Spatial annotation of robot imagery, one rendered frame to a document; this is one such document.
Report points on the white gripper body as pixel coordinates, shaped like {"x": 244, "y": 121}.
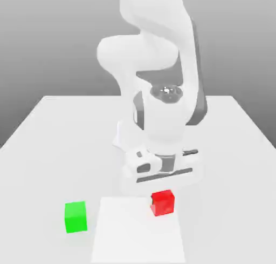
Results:
{"x": 185, "y": 176}

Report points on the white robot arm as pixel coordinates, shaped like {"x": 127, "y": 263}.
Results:
{"x": 159, "y": 52}

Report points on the small red cube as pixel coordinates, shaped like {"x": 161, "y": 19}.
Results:
{"x": 163, "y": 203}

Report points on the small green cube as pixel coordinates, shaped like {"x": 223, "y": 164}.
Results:
{"x": 76, "y": 217}

